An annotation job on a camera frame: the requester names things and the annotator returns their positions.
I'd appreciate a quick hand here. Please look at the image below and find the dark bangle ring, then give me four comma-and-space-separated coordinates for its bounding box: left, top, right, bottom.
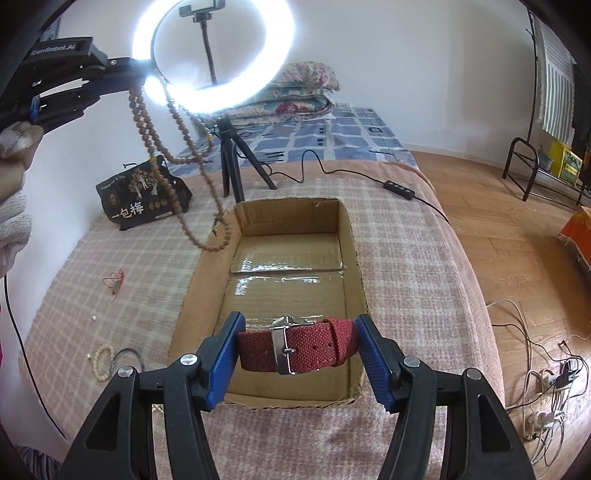
110, 347, 147, 374

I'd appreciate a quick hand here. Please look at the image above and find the cream bead bracelet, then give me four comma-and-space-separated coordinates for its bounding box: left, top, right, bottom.
91, 344, 116, 382

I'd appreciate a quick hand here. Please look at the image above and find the red cord jade pendant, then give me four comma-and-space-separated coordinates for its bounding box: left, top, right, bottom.
101, 269, 125, 302

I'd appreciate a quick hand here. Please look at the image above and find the long brown bead necklace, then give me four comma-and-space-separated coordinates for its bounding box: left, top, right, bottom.
127, 85, 233, 252

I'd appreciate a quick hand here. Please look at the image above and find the white gloved left hand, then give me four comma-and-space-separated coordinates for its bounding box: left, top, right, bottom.
0, 121, 44, 277

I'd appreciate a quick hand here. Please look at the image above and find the black phone holder clamp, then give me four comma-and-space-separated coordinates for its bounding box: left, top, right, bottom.
178, 0, 225, 23

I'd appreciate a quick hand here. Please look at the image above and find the black tripod stand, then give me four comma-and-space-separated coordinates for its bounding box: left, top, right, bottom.
215, 116, 277, 204

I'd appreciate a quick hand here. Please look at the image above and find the orange covered bench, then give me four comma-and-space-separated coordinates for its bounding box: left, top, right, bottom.
558, 206, 591, 278

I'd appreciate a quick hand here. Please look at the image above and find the folded floral quilt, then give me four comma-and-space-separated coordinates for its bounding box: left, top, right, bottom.
217, 61, 341, 126

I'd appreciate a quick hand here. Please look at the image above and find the cardboard box tray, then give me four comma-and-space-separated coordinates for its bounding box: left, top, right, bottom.
168, 197, 368, 409

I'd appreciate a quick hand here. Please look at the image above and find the black clothes rack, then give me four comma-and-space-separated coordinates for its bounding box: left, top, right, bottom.
502, 10, 590, 209

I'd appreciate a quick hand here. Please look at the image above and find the yellow green box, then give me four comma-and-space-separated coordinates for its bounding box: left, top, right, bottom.
549, 140, 583, 185

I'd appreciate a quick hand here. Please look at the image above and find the blue patterned bed sheet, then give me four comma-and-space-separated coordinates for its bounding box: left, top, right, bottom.
172, 105, 419, 179

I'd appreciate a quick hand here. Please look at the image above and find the striped hanging towel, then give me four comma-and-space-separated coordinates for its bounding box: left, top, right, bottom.
534, 17, 575, 144

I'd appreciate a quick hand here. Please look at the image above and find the white power strip with cables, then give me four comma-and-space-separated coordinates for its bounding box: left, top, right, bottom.
486, 299, 591, 467

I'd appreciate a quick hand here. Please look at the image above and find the white ring light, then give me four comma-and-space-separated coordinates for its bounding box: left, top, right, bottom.
131, 1, 297, 114

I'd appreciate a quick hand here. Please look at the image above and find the black light cable with switch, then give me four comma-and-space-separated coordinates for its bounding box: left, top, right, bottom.
267, 148, 452, 225

